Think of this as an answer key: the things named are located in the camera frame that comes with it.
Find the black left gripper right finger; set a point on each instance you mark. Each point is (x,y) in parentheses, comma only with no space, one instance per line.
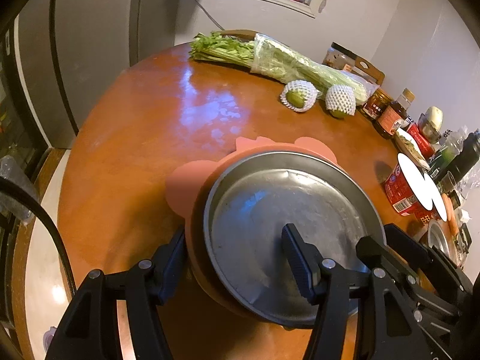
(318,281)

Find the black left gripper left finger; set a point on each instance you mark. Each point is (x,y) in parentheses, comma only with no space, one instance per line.
(89,328)

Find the steel plate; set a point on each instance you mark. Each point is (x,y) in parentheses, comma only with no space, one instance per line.
(246,209)

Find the large steel bowl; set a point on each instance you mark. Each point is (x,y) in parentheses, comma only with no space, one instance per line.
(439,235)

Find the carrot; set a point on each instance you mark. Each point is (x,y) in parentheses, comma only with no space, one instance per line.
(451,219)

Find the left red noodle cup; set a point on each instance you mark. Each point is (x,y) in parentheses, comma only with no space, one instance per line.
(406,188)

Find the red noodle cup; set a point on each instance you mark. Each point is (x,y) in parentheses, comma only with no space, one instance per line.
(438,210)
(406,188)

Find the right red noodle cup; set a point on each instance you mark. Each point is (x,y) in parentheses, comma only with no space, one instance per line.
(438,210)

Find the white dish with food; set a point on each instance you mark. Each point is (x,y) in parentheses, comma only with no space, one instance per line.
(408,146)

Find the red box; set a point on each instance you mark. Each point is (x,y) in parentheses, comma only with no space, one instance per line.
(425,147)

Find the black thermos flask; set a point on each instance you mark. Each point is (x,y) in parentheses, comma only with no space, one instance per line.
(463,162)

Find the green plastic bottle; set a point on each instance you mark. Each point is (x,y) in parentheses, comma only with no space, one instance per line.
(450,148)

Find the brown sauce bottle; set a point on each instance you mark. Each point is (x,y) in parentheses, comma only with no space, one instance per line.
(394,115)

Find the small steel bowl with vegetable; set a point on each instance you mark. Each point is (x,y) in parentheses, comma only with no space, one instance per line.
(430,123)

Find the chili sauce jar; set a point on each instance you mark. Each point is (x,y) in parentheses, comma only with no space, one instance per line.
(376,104)

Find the right netted green pear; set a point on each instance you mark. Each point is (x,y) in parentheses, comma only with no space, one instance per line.
(340,101)

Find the netted green pear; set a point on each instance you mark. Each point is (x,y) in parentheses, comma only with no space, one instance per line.
(340,101)
(299,95)

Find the left netted green pear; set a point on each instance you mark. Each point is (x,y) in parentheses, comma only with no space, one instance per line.
(299,95)

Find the wooden chair back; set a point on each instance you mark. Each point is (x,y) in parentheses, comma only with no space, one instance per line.
(367,70)

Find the clear jar black lid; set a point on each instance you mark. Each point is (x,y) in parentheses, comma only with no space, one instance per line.
(339,57)

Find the celery bunch in plastic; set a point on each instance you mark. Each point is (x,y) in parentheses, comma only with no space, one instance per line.
(270,58)

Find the curved wooden chair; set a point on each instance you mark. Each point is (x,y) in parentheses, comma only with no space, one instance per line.
(244,34)

